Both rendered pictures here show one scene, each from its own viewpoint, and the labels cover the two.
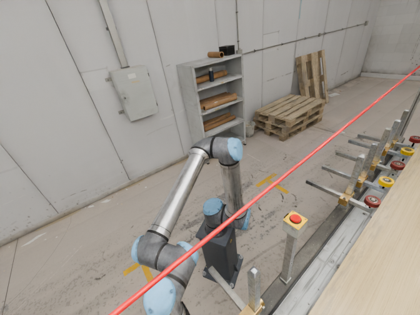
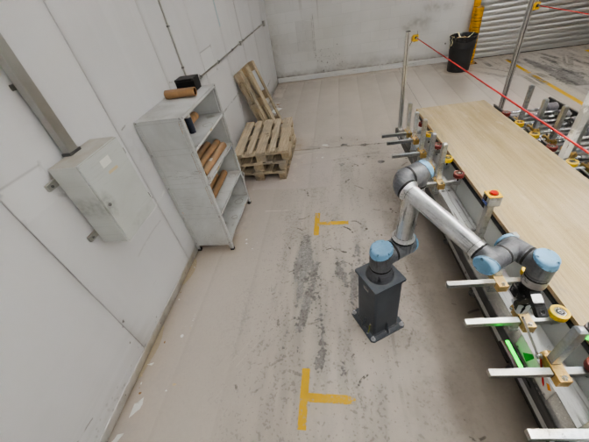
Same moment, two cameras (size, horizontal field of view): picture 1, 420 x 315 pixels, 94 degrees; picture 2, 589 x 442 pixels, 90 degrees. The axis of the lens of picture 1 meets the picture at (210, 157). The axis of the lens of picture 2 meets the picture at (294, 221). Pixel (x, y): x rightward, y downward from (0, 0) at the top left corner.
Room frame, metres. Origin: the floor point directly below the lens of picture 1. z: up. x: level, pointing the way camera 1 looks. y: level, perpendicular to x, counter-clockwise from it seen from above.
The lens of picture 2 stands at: (0.48, 1.34, 2.32)
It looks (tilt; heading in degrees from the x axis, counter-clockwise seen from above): 40 degrees down; 313
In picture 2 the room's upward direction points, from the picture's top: 11 degrees counter-clockwise
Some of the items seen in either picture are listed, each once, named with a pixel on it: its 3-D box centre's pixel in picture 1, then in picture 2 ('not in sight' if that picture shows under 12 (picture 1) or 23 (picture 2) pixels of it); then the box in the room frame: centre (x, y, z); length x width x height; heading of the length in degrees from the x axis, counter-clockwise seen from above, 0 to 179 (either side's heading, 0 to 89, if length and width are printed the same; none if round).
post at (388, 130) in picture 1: (377, 154); (422, 144); (1.20, -1.34, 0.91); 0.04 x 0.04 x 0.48; 34
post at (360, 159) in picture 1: (352, 184); (440, 170); (0.92, -0.92, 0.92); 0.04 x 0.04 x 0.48; 34
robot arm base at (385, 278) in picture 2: (215, 223); (379, 269); (0.99, 0.04, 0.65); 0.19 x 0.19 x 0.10
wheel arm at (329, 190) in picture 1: (335, 194); (431, 184); (0.95, -0.86, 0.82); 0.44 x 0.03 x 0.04; 34
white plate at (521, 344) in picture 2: not in sight; (533, 365); (0.12, 0.31, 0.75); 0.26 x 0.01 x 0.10; 124
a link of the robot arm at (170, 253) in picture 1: (178, 263); (513, 249); (0.36, 0.16, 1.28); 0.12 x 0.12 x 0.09; 64
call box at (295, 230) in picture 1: (294, 225); (492, 198); (0.51, -0.31, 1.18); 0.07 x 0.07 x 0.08; 34
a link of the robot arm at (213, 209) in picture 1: (214, 212); (381, 255); (0.99, 0.03, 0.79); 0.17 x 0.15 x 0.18; 64
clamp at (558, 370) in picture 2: not in sight; (555, 367); (0.06, 0.34, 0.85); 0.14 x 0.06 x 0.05; 124
